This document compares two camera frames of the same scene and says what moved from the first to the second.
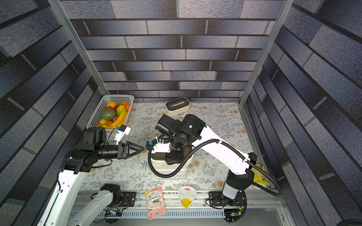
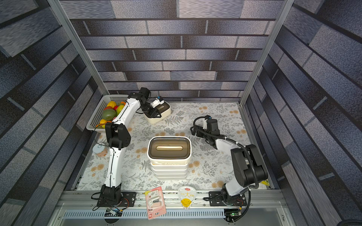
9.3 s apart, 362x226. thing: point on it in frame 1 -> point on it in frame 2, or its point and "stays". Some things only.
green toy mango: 109,114 stays
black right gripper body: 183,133 -> 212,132
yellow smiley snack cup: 186,194 stays
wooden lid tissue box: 169,168 stays
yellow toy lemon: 111,104 stays
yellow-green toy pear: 119,109 stays
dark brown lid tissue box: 177,105 -> 164,110
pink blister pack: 155,203 stays
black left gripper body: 112,151 -> 149,108
